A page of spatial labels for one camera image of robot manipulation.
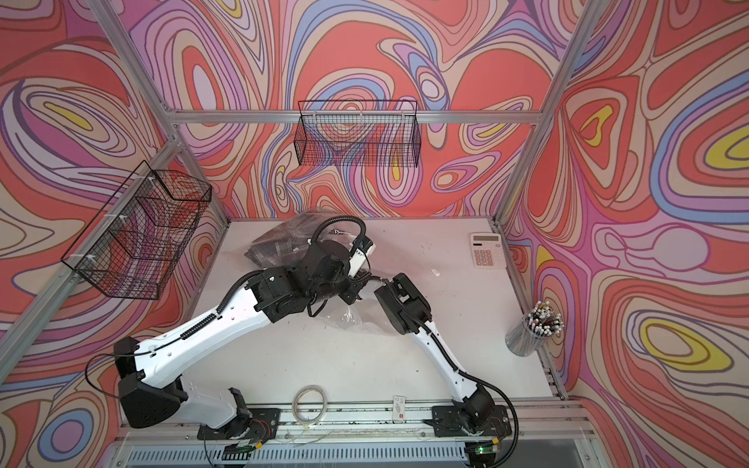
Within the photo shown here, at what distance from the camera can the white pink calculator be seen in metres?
1.07

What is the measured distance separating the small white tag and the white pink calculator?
0.54 metres

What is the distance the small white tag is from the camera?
75 cm
